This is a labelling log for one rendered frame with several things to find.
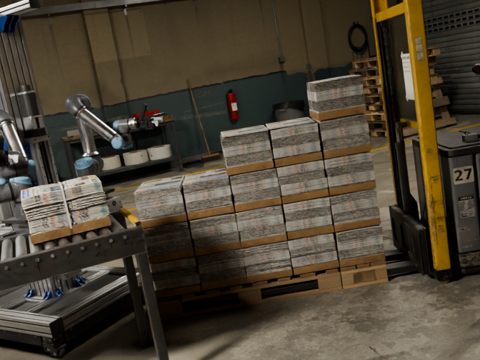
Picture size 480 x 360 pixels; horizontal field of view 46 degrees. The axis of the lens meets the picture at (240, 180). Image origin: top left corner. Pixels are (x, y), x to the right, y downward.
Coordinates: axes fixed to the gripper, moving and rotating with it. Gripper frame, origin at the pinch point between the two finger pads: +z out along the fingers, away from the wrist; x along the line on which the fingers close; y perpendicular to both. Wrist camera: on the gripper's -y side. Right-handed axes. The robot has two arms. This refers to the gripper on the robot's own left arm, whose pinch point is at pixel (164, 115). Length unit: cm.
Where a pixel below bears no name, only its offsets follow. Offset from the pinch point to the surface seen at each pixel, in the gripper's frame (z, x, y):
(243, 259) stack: 39, 36, 93
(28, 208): -39, 127, 9
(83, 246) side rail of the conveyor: -14, 136, 27
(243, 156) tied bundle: 51, 36, 26
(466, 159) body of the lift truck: 178, 37, 47
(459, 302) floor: 159, 79, 114
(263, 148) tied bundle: 63, 34, 23
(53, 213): -31, 123, 14
